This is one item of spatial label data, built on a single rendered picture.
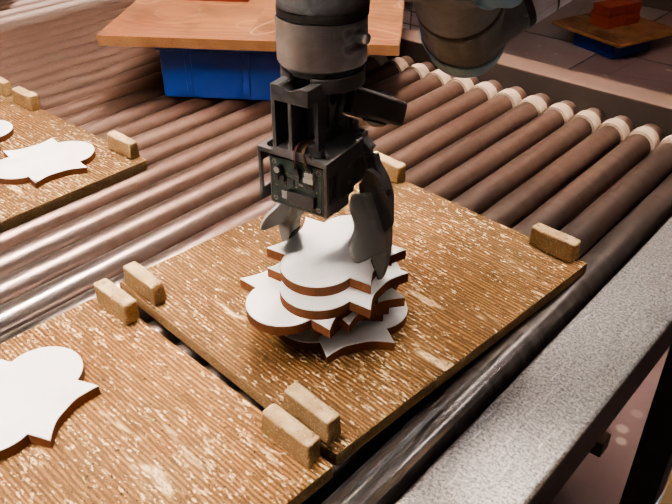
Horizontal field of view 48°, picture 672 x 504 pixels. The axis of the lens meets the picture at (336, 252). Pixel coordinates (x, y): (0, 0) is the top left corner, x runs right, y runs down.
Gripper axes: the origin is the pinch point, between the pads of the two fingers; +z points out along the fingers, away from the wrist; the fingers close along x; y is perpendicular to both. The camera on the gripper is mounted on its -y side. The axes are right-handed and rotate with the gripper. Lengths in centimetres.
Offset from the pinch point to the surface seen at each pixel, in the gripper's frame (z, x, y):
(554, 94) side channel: 9, -1, -75
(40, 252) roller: 10.5, -39.4, 6.2
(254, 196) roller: 10.4, -25.2, -19.1
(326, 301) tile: 0.7, 3.0, 6.5
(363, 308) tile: 1.0, 6.3, 5.3
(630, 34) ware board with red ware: 90, -46, -382
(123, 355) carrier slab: 7.9, -14.4, 16.6
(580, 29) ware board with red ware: 90, -72, -377
